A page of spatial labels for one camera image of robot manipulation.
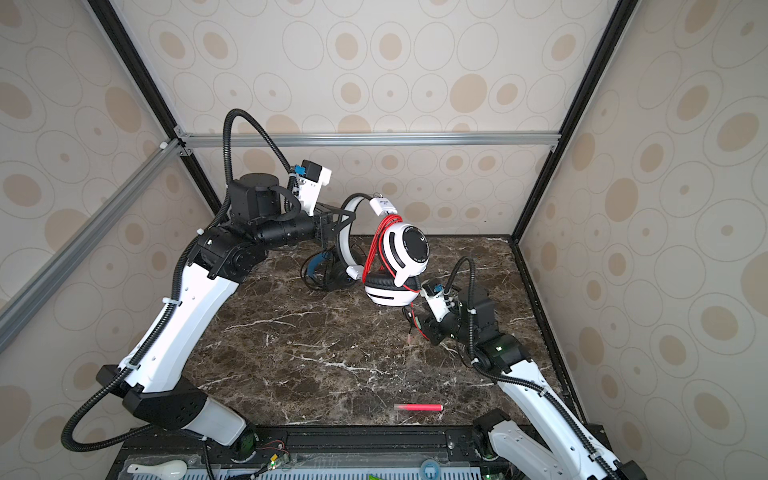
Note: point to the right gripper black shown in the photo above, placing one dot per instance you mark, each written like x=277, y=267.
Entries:
x=431, y=328

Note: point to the horizontal aluminium rail back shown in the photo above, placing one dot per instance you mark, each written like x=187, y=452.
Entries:
x=390, y=139

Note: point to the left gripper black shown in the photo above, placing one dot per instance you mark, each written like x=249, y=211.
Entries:
x=324, y=226

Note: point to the aluminium rail left wall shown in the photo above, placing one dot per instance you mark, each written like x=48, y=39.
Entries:
x=22, y=308

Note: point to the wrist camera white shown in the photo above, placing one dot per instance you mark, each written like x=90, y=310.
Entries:
x=433, y=292
x=310, y=178

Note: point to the pink marker pen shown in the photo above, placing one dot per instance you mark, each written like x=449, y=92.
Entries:
x=413, y=407

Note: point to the white spoon-shaped tool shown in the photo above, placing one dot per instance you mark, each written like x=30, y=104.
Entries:
x=170, y=470

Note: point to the white red headphones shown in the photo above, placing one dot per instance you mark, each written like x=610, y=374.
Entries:
x=398, y=254

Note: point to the black frame post right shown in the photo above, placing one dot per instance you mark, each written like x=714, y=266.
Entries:
x=606, y=47

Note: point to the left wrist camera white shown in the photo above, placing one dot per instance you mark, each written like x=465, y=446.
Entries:
x=310, y=178

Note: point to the black frame post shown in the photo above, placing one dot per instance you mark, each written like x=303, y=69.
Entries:
x=107, y=17
x=606, y=47

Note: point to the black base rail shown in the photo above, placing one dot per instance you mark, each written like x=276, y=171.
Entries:
x=323, y=452

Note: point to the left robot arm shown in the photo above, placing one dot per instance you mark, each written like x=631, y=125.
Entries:
x=258, y=215

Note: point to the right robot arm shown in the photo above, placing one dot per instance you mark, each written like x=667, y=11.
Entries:
x=461, y=310

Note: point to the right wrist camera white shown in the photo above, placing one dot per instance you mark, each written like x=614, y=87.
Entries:
x=433, y=292

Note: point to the black blue headphones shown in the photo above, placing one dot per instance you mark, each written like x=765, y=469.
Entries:
x=325, y=271

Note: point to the blue round cap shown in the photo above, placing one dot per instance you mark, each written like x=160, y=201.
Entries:
x=430, y=470

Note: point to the black frame post left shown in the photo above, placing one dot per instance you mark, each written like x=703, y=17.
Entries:
x=107, y=17

